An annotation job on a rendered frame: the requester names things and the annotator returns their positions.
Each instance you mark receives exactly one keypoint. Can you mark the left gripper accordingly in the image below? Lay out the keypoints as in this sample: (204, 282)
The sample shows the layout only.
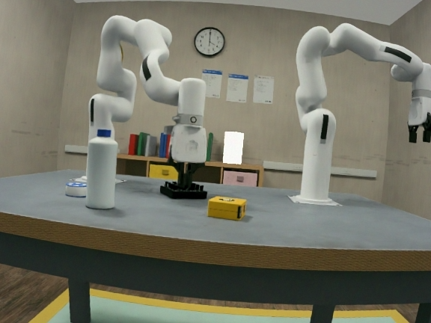
(420, 109)

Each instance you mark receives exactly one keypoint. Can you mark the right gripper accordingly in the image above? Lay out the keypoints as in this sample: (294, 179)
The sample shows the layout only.
(189, 144)

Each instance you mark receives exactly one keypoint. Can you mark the white plastic bottle with blue cap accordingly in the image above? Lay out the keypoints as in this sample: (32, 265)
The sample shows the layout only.
(102, 158)

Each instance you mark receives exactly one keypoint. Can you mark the black knob box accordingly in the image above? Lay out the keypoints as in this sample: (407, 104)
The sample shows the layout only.
(195, 192)

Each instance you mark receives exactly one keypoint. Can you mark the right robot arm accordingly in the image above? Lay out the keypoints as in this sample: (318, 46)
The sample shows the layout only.
(153, 41)

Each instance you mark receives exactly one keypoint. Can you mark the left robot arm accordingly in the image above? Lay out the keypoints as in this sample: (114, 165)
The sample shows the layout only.
(320, 124)

